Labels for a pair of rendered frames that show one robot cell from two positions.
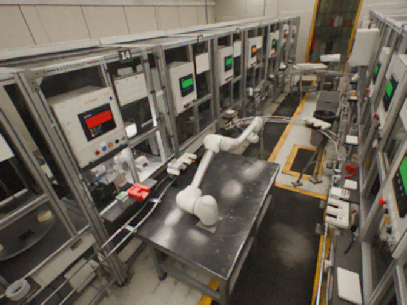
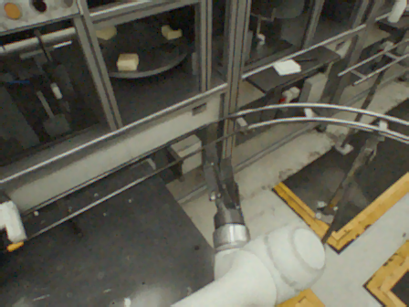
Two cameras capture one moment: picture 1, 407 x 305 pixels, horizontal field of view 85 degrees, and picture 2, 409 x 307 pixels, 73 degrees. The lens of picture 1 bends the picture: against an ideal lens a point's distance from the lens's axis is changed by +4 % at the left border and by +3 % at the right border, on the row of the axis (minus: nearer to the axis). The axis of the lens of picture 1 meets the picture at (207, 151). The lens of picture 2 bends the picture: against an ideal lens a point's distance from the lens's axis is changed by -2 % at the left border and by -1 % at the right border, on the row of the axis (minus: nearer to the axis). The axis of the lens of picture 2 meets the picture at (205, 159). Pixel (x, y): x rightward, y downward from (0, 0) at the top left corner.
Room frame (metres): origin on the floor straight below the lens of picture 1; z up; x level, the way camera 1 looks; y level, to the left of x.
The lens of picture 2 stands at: (2.00, -0.52, 1.66)
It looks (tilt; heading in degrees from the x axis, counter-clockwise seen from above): 50 degrees down; 23
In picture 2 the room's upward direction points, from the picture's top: straight up
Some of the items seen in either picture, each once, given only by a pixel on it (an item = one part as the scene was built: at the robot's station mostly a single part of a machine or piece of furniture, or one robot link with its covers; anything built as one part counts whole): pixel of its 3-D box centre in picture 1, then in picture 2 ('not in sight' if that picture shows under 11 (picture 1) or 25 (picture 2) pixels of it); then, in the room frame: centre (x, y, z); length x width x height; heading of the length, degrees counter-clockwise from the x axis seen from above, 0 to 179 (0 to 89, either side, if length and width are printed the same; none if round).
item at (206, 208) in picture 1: (207, 208); not in sight; (1.32, 0.04, 0.85); 0.18 x 0.16 x 0.22; 57
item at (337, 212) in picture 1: (337, 209); not in sight; (1.22, -0.99, 0.84); 0.37 x 0.14 x 0.10; 148
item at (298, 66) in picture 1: (307, 80); not in sight; (6.25, -2.96, 0.48); 0.88 x 0.56 x 0.96; 76
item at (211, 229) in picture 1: (210, 218); not in sight; (1.33, 0.02, 0.71); 0.22 x 0.18 x 0.06; 148
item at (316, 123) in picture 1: (315, 124); not in sight; (2.75, -1.52, 0.84); 0.37 x 0.14 x 0.10; 26
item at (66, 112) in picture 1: (86, 124); not in sight; (1.53, 0.87, 1.60); 0.42 x 0.29 x 0.46; 148
